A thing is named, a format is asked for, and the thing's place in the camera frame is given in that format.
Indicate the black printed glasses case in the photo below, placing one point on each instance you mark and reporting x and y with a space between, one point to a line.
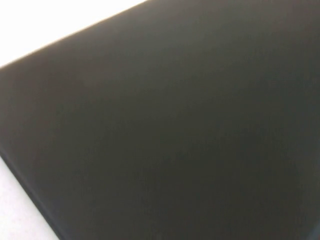
175 125

